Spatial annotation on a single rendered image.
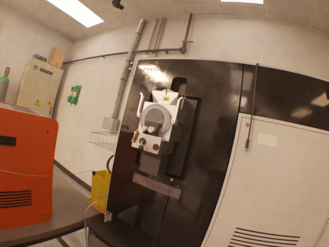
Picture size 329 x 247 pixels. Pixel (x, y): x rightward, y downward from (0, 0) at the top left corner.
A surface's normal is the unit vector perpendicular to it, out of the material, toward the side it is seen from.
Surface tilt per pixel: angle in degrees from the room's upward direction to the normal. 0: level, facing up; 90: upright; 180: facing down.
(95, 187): 93
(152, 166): 90
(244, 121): 90
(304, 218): 90
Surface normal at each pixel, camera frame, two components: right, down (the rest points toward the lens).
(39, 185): 0.89, 0.18
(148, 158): -0.41, -0.14
